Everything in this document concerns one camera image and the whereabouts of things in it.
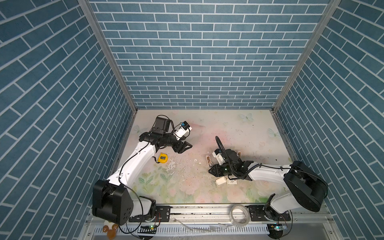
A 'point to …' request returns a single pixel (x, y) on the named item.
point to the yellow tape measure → (163, 158)
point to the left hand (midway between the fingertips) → (187, 141)
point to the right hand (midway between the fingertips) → (208, 170)
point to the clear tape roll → (247, 213)
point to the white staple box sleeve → (231, 182)
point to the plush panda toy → (111, 228)
